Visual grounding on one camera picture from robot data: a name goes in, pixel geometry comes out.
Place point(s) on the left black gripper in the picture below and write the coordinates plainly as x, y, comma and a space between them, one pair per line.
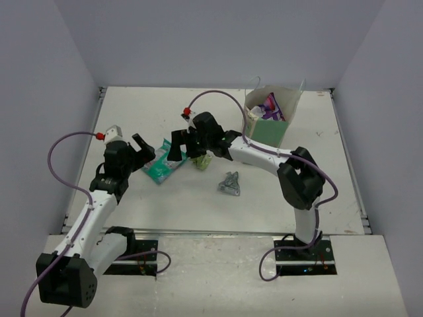
139, 154

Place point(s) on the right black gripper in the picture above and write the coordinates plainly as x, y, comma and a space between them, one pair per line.
178, 137

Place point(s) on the purple snack packet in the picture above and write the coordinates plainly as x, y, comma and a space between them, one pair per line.
269, 109

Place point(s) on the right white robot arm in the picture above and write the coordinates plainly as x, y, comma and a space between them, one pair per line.
300, 183

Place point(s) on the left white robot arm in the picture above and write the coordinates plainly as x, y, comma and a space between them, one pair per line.
69, 275

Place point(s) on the green paper bag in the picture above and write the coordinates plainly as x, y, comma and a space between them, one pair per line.
271, 132

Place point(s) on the teal snack packet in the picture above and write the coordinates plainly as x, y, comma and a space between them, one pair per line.
160, 168

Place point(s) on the small green wrapper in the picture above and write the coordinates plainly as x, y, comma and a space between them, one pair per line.
202, 162

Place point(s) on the silver foil wrapper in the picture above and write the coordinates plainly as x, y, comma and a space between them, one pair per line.
230, 185

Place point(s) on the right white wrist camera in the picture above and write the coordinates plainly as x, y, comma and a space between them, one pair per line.
188, 115

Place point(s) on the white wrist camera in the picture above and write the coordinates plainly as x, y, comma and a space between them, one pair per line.
113, 133
188, 115

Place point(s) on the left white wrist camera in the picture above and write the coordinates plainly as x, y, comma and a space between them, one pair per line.
113, 133

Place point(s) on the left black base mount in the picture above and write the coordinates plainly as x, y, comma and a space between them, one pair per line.
145, 265

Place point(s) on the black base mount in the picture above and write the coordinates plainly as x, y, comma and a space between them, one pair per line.
145, 265
318, 260

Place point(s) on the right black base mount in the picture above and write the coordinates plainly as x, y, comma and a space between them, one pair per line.
318, 260

